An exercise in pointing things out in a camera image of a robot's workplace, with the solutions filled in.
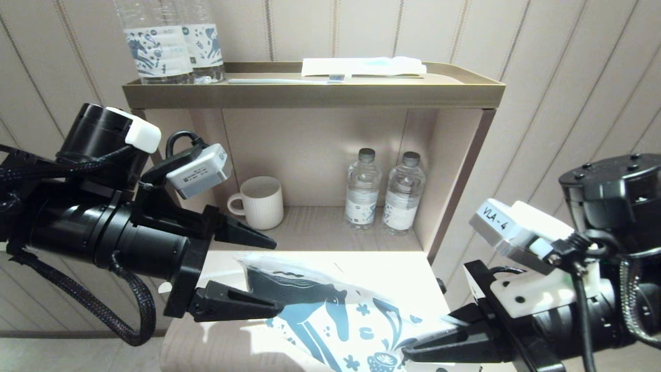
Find blue horse print bag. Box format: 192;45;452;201
238;253;465;372

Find white ribbed mug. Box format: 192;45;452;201
228;176;285;230

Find small clear water bottle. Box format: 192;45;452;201
382;151;426;236
344;148;382;231

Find brown open shelf unit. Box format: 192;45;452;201
122;62;507;264

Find light blue toothbrush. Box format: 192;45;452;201
227;74;345;84

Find large clear water bottle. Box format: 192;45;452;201
176;0;226;84
115;0;193;85

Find white wrapped toothbrush packet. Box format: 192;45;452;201
302;57;428;78

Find black right camera cable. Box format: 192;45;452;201
550;230;620;372

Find black camera cable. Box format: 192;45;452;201
165;130;207;156
550;230;620;372

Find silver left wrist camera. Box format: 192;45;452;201
165;143;233;200

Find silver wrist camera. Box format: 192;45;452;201
165;143;233;200
469;199;602;318

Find braided right arm cable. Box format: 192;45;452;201
619;258;661;351

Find braided arm cable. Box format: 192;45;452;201
619;258;661;351
8;248;157;347

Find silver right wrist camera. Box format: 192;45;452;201
469;199;602;318

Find braided left arm cable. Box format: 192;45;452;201
8;248;157;347

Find black left camera cable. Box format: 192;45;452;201
165;130;207;156

